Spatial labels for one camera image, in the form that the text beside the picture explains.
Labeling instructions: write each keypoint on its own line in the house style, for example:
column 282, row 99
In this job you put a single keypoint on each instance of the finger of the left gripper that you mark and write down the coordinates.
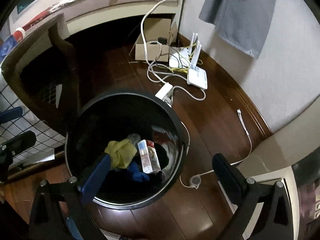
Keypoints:
column 11, row 114
column 18, row 144

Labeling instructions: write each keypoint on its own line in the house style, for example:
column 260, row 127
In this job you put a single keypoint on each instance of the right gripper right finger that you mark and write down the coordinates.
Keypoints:
column 231, row 179

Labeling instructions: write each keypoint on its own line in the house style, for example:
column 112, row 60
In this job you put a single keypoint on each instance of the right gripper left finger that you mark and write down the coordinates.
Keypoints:
column 92, row 179

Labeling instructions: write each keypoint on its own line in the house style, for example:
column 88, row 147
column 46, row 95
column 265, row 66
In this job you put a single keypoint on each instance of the yellow cloth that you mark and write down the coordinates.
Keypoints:
column 121, row 153

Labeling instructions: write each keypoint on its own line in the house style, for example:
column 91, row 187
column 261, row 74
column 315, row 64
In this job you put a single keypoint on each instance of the blue cloth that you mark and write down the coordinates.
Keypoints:
column 137, row 174

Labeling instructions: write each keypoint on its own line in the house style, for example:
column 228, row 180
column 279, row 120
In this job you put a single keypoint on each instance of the pink and white carton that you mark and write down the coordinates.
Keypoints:
column 149, row 158

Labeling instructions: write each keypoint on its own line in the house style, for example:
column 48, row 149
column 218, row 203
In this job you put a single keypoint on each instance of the clear plastic bag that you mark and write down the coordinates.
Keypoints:
column 134, row 138

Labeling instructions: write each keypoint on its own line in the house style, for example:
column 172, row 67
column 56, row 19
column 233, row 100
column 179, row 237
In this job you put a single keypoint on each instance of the black trash bin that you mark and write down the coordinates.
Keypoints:
column 113, row 116

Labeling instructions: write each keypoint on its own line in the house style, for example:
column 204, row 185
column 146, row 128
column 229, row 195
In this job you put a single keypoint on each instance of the checkered white tablecloth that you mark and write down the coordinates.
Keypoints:
column 48, row 142

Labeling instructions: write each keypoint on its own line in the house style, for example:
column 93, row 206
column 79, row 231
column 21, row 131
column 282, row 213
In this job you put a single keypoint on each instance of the red paper cup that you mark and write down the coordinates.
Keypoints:
column 19, row 34

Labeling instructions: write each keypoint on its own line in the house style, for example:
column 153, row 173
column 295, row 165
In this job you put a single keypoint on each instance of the white power strip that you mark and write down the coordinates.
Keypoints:
column 165, row 94

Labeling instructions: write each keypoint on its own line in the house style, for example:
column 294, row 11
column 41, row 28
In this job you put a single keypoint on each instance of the white modem box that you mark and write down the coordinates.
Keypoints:
column 197, row 77

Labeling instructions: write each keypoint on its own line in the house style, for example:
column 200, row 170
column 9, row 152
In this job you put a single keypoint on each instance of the white router with antennas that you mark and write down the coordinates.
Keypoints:
column 183, row 57

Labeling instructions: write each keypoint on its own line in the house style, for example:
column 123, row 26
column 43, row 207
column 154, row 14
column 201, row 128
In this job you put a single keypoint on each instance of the bed with floral sheet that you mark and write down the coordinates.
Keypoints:
column 80, row 15

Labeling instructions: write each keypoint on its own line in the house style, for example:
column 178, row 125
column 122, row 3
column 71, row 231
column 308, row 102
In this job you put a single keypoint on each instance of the cardboard box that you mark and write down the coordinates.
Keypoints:
column 159, row 34

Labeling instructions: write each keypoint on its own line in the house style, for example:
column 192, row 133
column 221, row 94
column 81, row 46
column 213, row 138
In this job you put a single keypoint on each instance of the grey curtain right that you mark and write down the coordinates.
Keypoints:
column 243, row 24

